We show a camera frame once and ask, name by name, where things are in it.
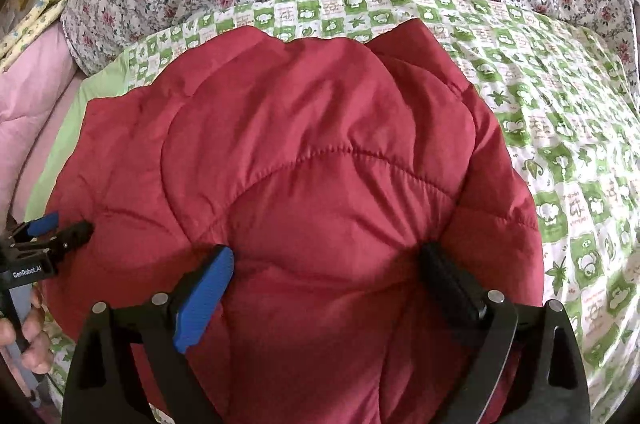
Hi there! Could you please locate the pink quilt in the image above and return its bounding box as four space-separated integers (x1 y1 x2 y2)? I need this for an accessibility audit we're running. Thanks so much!
0 27 86 230

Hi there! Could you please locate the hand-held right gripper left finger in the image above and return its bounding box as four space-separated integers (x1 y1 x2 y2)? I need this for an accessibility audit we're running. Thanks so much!
60 244 236 424

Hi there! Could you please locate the green checked bed sheet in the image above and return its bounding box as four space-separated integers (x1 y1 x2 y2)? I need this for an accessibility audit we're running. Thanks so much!
22 0 640 424

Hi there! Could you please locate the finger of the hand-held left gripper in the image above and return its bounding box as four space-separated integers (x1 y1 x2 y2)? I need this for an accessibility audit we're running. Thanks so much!
47 221 96 257
9 212 61 247

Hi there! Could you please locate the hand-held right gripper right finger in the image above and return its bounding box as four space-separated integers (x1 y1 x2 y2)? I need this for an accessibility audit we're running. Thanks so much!
417 241 592 424

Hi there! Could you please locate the person's left hand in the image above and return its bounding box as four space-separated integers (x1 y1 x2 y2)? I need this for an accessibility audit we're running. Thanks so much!
0 290 47 376

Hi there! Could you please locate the red quilted jacket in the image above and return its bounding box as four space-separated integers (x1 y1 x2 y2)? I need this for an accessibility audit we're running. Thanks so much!
42 18 547 424

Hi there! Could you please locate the yellow printed cloth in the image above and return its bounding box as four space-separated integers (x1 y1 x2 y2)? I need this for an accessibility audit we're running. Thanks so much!
0 0 85 72

